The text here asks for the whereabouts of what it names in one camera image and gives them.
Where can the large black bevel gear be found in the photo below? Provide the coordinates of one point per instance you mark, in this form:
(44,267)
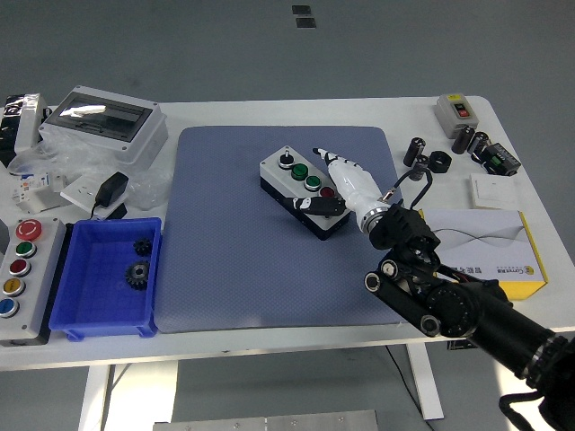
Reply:
(137,275)

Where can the grey five-button control station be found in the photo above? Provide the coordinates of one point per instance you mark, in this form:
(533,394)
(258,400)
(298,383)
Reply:
(40,269)

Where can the black shiny foil bag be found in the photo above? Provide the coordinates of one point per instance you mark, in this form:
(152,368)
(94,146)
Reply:
(9,143)

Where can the black hex nut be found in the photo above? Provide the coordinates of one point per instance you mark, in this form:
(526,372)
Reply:
(444,164)

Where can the small black bevel gear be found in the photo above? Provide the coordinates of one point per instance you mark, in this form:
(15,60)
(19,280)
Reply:
(142,247)

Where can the grey distribution box clear lid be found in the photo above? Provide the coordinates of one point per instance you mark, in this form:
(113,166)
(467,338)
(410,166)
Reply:
(135,148)

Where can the white circuit breaker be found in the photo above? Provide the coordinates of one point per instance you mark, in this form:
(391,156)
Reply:
(38,193)

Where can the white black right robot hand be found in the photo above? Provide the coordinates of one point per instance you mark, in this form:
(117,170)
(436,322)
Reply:
(355,184)

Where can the white wall socket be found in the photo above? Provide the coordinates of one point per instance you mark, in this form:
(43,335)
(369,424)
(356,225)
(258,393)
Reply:
(78,190)

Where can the blue plastic bin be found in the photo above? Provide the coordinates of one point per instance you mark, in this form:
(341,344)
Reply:
(103,305)

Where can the black module green terminal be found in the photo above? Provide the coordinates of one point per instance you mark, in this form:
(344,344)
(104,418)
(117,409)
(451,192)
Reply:
(501,161)

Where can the white table leg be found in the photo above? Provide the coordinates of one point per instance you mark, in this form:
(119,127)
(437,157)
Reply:
(94,399)
(427,386)

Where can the black power adapter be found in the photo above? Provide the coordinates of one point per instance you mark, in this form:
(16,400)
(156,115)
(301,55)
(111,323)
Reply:
(111,186)

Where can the grey two-button switch box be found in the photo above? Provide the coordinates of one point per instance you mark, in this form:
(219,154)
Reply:
(449,119)

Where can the white rectangular box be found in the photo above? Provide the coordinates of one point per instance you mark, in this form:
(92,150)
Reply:
(29,130)

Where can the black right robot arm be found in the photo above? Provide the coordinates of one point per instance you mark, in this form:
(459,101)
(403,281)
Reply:
(453,305)

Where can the white wall switch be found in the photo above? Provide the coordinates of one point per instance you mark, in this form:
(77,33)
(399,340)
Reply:
(494,190)

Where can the yellow white cardboard box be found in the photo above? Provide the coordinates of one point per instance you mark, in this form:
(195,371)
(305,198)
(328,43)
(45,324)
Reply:
(494,224)

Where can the grey-blue table mat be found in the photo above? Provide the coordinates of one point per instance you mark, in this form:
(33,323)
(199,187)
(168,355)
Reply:
(233,269)

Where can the grey four-button control box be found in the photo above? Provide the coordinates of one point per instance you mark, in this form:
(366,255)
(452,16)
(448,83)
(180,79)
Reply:
(278,177)

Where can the black bracket under table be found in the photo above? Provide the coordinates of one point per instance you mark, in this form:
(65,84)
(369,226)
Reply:
(456,345)

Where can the clear plastic bag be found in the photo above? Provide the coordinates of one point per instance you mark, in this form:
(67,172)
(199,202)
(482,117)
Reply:
(76,157)

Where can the black cylindrical capacitor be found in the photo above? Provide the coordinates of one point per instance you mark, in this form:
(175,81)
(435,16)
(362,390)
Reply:
(462,140)
(419,168)
(478,143)
(414,152)

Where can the dark floor plate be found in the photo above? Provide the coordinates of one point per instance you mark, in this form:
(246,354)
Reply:
(305,23)
(301,10)

